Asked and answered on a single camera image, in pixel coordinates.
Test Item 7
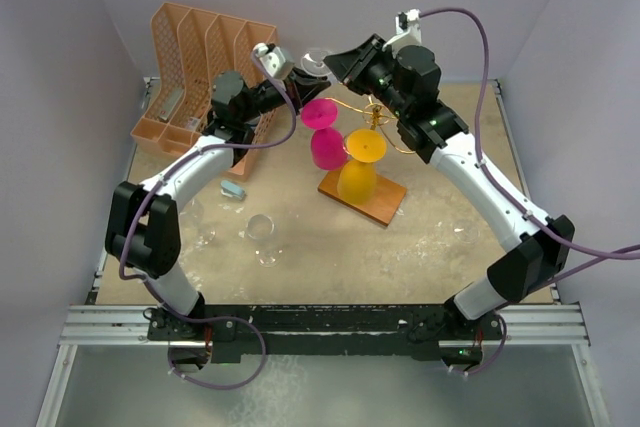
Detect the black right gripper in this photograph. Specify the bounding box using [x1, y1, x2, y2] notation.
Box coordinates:
[324, 35, 409, 119]

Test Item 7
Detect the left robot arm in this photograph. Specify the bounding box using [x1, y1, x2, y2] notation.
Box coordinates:
[105, 68, 330, 339]

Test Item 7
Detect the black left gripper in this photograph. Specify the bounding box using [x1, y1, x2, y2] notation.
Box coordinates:
[239, 66, 329, 124]

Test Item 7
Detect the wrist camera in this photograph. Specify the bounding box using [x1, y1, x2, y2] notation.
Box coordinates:
[383, 9, 422, 52]
[253, 43, 295, 81]

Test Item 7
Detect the light blue correction tape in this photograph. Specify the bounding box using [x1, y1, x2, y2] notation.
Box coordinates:
[220, 180, 246, 201]

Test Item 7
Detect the wooden rack base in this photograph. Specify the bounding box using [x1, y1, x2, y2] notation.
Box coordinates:
[317, 170, 407, 228]

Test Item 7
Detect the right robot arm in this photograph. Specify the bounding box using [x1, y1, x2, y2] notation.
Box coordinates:
[294, 35, 575, 338]

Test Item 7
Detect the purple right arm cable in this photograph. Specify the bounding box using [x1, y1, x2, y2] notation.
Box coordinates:
[419, 6, 640, 288]

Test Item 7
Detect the gold wire glass rack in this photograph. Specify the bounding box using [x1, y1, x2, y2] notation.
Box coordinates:
[328, 96, 416, 155]

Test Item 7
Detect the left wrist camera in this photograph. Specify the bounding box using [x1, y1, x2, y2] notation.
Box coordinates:
[253, 43, 295, 81]

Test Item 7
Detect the pink plastic wine glass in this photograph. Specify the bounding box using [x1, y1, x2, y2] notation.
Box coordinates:
[300, 98, 347, 171]

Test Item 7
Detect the clear glass near right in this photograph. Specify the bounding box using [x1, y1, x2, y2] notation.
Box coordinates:
[452, 220, 480, 244]

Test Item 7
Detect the peach plastic file organizer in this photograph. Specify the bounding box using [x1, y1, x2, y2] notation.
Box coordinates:
[131, 2, 279, 160]

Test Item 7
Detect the yellow plastic wine glass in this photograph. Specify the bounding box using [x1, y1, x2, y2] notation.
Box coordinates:
[337, 128, 387, 204]

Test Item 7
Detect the grey box with red label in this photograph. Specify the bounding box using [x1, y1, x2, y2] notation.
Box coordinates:
[158, 88, 184, 122]

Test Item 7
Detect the clear wine glass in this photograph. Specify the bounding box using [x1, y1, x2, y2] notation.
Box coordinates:
[245, 214, 283, 267]
[300, 48, 332, 78]

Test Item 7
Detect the clear glass at left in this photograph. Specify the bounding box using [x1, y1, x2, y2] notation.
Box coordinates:
[179, 198, 216, 247]

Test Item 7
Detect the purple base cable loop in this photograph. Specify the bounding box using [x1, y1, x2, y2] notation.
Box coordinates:
[167, 316, 267, 392]

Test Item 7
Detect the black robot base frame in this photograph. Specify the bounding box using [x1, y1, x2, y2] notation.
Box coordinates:
[143, 304, 505, 366]

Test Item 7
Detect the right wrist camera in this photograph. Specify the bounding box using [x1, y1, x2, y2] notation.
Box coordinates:
[383, 9, 422, 52]

